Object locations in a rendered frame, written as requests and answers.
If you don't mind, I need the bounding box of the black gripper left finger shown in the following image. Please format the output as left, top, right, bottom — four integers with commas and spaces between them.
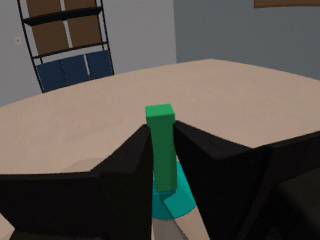
0, 124, 155, 240

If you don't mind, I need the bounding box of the green rectangular block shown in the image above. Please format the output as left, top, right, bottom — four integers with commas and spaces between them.
145, 104, 177, 192

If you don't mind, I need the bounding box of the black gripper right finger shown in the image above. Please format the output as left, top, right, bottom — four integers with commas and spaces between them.
172, 120, 320, 240

